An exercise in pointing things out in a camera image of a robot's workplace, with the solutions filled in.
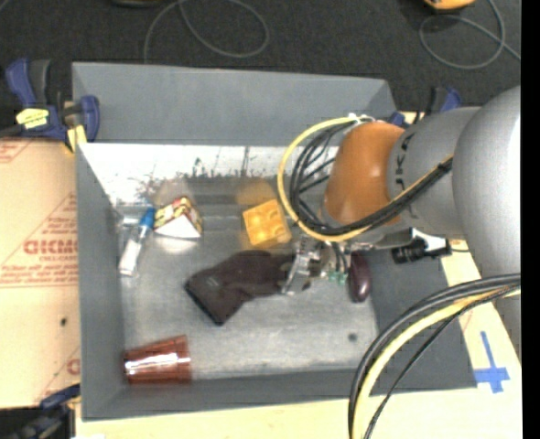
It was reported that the dark purple glove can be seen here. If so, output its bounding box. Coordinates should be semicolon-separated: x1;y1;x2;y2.
183;249;297;327

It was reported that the red-brown plastic cup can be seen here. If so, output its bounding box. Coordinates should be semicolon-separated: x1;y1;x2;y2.
123;334;193;385

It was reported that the grey metal bin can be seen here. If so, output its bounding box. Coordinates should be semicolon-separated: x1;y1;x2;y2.
70;60;478;420

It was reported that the red yellow wedge box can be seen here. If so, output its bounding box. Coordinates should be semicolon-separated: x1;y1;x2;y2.
152;196;204;240

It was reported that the black cylinder on white bracket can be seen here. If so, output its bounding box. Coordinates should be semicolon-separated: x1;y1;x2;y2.
391;227;452;265

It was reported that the yellow toy brick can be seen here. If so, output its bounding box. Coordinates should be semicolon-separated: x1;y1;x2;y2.
242;198;293;248

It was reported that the clear bottle with blue cap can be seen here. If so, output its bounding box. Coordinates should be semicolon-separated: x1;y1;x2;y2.
117;207;157;277

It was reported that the brown cardboard board red print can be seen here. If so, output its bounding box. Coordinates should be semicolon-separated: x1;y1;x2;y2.
0;136;81;412

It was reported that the dark purple oval object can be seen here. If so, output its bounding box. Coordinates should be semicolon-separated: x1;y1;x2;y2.
347;252;373;304

